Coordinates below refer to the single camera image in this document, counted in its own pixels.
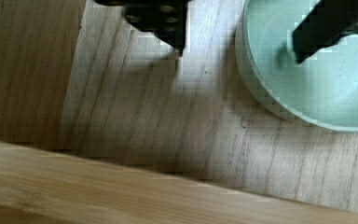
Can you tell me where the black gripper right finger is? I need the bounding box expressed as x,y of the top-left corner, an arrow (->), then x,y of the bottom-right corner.
292,0 -> 358,63

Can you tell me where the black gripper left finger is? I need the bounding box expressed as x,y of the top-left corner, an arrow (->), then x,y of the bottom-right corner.
94,0 -> 190,56

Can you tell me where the pale green cup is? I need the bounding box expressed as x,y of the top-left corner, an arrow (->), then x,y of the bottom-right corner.
235,0 -> 358,132

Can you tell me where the open wooden drawer tray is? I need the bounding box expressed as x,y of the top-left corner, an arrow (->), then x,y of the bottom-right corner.
0,0 -> 358,224

